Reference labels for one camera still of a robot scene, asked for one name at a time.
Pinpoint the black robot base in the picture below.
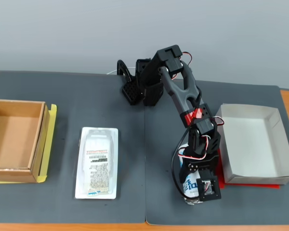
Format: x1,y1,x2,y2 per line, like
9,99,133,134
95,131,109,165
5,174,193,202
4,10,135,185
135,57,164,107

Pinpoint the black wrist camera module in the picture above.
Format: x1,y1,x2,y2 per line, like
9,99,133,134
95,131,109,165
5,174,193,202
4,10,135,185
197,174,223,202

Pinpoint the black camera cable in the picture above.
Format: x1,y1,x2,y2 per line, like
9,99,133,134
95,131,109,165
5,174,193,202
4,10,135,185
171,91,201,197

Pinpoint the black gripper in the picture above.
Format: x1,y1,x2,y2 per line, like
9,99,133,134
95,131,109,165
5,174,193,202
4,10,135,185
179,149,220,191

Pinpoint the yellow paper sheet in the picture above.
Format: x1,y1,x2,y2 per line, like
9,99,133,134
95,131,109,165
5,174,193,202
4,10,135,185
0,103,57,185

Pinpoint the white plastic blister tray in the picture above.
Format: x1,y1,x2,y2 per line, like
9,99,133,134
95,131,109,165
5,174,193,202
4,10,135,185
74,127,119,200

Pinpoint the red paper sheet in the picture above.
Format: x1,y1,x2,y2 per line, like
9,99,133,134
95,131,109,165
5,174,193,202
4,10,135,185
216,148,280,190

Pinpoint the brown cardboard box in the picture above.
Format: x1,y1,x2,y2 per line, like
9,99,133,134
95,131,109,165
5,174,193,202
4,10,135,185
0,99,50,184

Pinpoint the red white servo wire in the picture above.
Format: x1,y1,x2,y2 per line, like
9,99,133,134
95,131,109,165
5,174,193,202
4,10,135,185
178,116,225,161
174,51,194,80

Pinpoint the white paper box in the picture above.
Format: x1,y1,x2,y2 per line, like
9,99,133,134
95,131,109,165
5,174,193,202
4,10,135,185
214,103,289,185

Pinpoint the white and blue drink can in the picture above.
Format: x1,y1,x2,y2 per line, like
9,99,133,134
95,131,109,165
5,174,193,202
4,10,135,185
179,143,207,205

